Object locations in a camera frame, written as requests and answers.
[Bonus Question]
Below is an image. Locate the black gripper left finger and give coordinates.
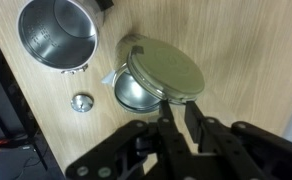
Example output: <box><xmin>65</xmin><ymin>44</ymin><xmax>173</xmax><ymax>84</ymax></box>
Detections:
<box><xmin>65</xmin><ymin>99</ymin><xmax>200</xmax><ymax>180</ymax></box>

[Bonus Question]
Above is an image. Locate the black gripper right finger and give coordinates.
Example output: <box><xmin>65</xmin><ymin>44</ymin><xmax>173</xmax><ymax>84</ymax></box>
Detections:
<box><xmin>185</xmin><ymin>100</ymin><xmax>292</xmax><ymax>180</ymax></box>

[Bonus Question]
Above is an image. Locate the small round silver cap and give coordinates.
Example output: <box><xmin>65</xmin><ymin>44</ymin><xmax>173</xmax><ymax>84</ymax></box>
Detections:
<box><xmin>70</xmin><ymin>93</ymin><xmax>95</xmax><ymax>113</ymax></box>

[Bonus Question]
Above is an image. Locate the black robot mounting stand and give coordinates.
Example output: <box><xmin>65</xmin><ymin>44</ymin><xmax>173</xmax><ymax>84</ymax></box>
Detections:
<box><xmin>0</xmin><ymin>19</ymin><xmax>65</xmax><ymax>180</ymax></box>

